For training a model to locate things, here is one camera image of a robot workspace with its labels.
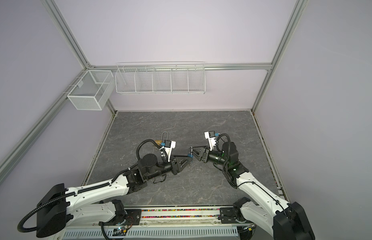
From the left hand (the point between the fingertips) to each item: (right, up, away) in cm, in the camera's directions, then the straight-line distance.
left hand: (190, 162), depth 67 cm
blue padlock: (0, +3, +1) cm, 3 cm away
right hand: (0, +4, +4) cm, 6 cm away
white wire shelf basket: (-18, +49, +32) cm, 61 cm away
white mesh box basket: (-64, +39, +29) cm, 81 cm away
